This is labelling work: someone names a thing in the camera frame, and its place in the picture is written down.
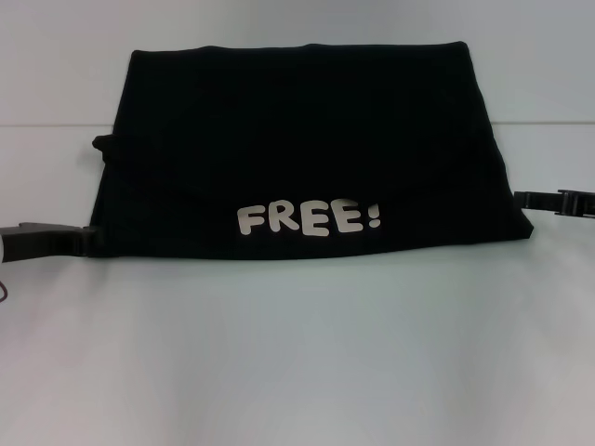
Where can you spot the black shirt with FREE print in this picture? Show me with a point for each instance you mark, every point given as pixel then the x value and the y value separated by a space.
pixel 297 139

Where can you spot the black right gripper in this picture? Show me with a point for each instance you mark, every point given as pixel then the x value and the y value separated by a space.
pixel 578 203

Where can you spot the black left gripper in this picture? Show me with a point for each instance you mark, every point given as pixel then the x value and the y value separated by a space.
pixel 37 241

